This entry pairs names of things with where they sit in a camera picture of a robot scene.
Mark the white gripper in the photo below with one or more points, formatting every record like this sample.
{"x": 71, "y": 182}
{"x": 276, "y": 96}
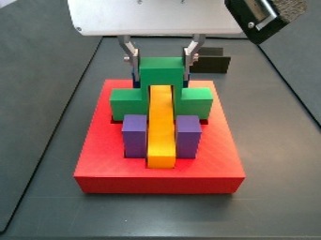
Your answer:
{"x": 153, "y": 17}

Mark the green bridge-shaped block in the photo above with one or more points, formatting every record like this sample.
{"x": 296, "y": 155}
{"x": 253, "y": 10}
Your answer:
{"x": 161, "y": 71}

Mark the red base board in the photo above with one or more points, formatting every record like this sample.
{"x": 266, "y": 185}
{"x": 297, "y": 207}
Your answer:
{"x": 106, "y": 172}

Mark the blue block left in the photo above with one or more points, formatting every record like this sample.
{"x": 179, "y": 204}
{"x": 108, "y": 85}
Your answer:
{"x": 135, "y": 82}

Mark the blue block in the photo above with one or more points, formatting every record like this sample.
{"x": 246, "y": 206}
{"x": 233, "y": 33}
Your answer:
{"x": 186, "y": 78}
{"x": 135, "y": 82}

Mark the blue block right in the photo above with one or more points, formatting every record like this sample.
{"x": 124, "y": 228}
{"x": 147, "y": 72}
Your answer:
{"x": 186, "y": 78}

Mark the yellow long bar block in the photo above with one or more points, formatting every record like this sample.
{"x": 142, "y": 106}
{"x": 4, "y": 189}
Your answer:
{"x": 161, "y": 155}

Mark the purple block left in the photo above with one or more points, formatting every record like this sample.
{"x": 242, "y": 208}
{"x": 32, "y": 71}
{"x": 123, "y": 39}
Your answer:
{"x": 134, "y": 131}

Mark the purple block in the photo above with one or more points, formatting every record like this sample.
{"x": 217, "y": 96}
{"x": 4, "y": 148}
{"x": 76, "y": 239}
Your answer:
{"x": 134, "y": 131}
{"x": 187, "y": 135}

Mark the purple block right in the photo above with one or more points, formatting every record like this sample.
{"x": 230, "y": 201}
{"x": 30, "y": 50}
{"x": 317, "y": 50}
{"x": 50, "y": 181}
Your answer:
{"x": 187, "y": 135}

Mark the black angled bracket holder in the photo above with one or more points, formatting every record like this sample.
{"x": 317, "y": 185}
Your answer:
{"x": 211, "y": 61}

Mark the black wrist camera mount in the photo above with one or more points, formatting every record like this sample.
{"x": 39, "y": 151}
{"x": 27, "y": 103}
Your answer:
{"x": 262, "y": 17}

